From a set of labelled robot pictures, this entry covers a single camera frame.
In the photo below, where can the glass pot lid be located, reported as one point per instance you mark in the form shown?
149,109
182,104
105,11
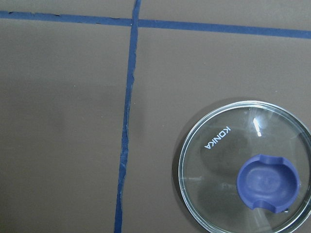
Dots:
246,168

